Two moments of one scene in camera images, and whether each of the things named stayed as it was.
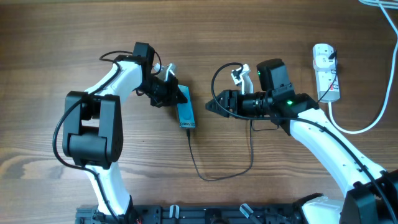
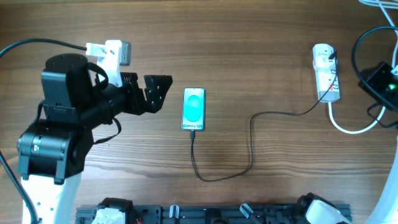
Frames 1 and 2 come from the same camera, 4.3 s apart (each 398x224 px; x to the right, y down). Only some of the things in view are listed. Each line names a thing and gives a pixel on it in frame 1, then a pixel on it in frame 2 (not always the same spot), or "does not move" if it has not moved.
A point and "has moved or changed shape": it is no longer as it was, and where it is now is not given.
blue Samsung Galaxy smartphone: x=185 y=111 has moved or changed shape
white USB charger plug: x=322 y=61 does not move
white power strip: x=324 y=63 does not move
